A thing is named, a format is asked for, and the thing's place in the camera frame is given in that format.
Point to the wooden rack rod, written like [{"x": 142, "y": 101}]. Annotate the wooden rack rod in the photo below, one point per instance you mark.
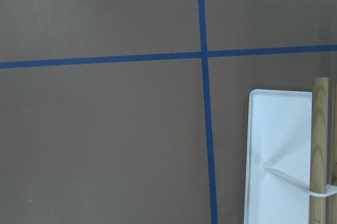
[
  {"x": 332, "y": 200},
  {"x": 319, "y": 135}
]

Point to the white rectangular tray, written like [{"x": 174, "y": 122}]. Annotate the white rectangular tray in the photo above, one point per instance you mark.
[{"x": 278, "y": 158}]

